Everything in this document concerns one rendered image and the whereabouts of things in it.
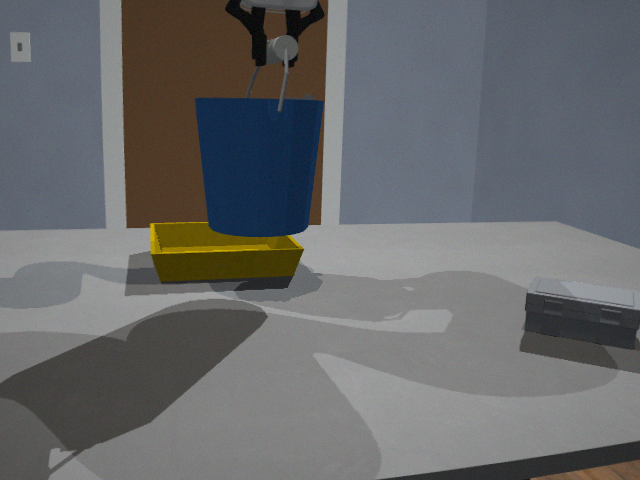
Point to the grey rectangular case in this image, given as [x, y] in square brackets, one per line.
[580, 311]

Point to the blue bucket with grey handle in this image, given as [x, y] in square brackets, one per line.
[259, 157]

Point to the yellow square tray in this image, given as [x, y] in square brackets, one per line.
[192, 251]

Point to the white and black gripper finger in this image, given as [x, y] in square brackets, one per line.
[254, 24]
[300, 24]

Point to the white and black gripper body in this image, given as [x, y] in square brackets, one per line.
[301, 5]

